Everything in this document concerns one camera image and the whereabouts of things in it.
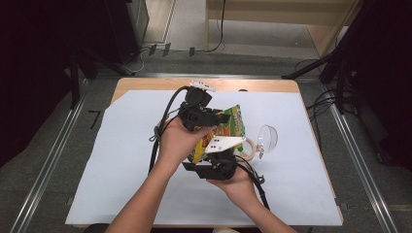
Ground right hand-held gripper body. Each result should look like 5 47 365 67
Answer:
193 135 248 182

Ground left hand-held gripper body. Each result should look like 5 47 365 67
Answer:
178 81 224 132

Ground yellow green checked spout pouch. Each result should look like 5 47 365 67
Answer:
188 104 247 164

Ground clear jar with beige rim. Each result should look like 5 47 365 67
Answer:
238 124 279 162

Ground person's left hand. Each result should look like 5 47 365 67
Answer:
156 116 216 174

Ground person's right hand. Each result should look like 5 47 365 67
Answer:
207 166 260 206

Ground white table sheet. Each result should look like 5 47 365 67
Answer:
64 89 344 227

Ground black cabinet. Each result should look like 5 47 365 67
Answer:
105 0 150 64

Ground light wooden shelf unit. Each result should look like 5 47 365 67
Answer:
205 0 361 58

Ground black metal stand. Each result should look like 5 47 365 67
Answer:
67 47 134 110
281 0 383 115

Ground dark curtain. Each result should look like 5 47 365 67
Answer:
349 0 412 171
0 0 110 168

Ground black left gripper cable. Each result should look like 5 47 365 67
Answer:
148 84 191 175

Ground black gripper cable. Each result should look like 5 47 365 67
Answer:
233 154 271 211
148 84 191 175

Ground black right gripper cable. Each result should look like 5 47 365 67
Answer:
233 154 271 211

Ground white floor cable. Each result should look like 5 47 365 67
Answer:
129 48 146 74

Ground black hanging cable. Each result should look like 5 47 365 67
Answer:
207 0 226 53

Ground black floor cables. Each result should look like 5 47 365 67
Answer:
293 57 341 145

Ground metal floor rail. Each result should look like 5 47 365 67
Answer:
324 83 400 233
9 77 90 233

